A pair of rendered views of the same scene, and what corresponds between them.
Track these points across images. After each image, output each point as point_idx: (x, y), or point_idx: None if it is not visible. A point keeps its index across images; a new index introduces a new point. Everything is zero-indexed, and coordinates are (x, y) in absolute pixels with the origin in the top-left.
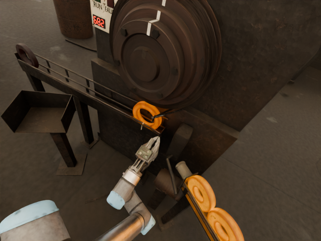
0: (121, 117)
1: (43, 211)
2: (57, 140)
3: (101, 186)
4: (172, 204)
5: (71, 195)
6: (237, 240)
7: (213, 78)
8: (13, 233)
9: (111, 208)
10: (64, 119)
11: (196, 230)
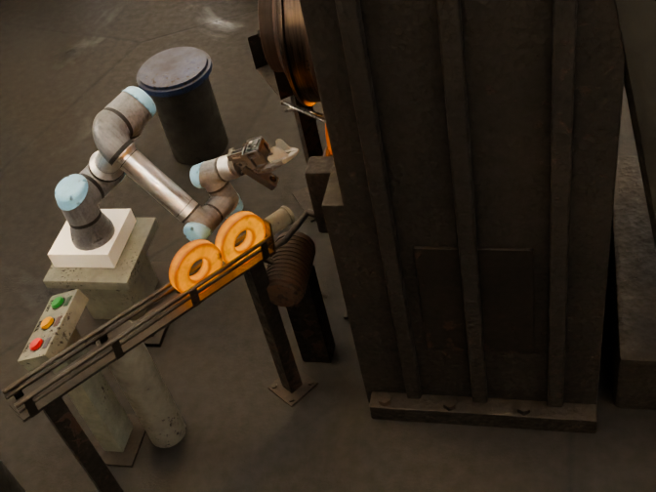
0: None
1: (139, 97)
2: (297, 117)
3: None
4: (330, 389)
5: None
6: (175, 255)
7: (310, 68)
8: (121, 93)
9: None
10: (284, 75)
11: (297, 456)
